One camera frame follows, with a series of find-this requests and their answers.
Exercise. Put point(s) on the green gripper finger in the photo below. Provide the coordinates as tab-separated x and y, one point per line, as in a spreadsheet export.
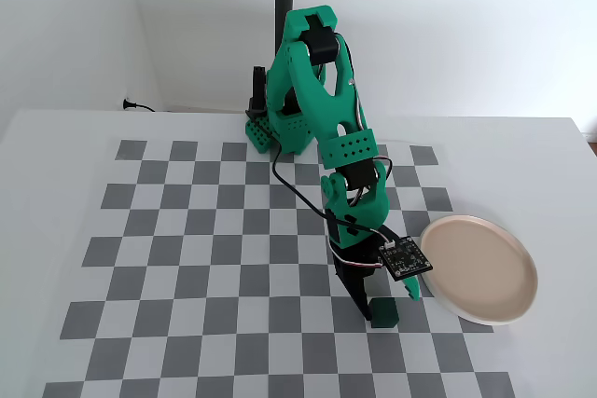
412	288

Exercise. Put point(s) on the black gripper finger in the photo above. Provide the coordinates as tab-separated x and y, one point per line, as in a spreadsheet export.
356	286

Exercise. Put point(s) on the dark green dice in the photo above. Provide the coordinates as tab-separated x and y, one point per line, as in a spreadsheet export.
384	314

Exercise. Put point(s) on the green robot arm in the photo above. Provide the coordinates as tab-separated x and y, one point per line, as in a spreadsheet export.
322	104

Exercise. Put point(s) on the beige round plate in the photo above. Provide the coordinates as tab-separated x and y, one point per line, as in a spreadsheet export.
478	270

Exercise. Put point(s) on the grey white checkerboard mat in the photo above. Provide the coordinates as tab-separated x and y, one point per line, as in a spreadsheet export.
210	277

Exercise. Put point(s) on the black wrist camera board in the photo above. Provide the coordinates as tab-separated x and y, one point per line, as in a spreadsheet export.
405	258

